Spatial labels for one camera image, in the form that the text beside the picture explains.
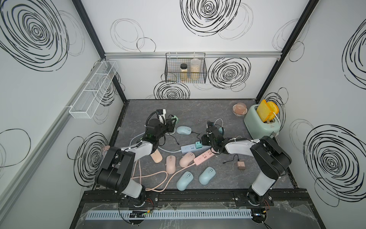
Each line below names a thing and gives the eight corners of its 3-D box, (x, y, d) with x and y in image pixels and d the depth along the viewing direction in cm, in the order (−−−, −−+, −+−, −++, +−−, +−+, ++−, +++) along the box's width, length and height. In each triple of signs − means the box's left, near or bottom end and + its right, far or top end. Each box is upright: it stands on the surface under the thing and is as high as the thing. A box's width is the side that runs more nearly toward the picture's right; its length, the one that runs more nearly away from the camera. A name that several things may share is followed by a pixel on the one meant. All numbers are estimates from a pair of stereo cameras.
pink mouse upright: (165, 174, 83) (164, 173, 82) (166, 156, 90) (166, 155, 88) (175, 174, 83) (175, 173, 82) (176, 156, 90) (176, 155, 88)
